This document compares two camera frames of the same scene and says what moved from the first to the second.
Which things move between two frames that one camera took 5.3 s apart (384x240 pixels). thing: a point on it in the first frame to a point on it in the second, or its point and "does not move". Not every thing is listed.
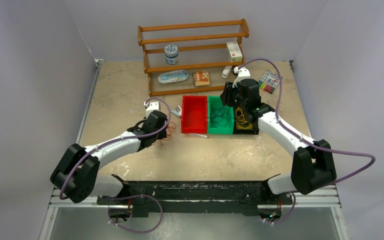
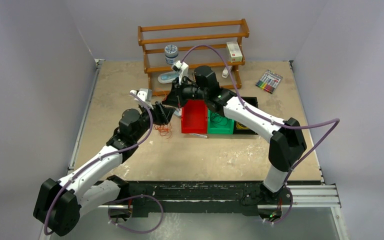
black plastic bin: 254,131 does not move
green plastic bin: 220,118 does not move
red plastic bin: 194,115 does not move
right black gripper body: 232,96 to 185,92
